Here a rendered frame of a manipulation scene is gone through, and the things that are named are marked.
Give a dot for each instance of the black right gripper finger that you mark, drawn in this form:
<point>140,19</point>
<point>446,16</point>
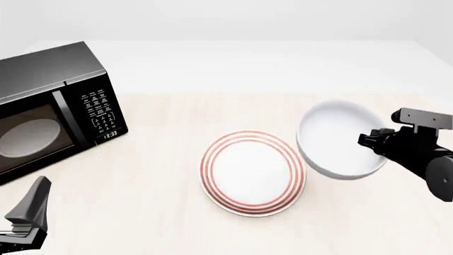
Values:
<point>371,143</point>
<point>381,131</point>

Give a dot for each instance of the white bowl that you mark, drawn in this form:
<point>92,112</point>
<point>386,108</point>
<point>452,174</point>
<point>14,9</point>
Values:
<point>332,138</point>

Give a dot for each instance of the grey flat plate on stalk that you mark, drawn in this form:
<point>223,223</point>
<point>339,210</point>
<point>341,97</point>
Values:
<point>424,118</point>

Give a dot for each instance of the white plate with red rings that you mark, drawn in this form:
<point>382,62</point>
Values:
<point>253,172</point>

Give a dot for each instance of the black microwave oven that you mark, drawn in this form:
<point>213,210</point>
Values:
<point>39,71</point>

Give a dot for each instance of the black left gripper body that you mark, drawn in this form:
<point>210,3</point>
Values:
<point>24,239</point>

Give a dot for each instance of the white microwave turntable plate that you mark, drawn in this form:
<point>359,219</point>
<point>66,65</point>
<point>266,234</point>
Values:
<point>28,138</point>

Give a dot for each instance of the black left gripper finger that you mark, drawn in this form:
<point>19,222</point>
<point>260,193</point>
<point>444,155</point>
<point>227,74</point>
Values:
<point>37,202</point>

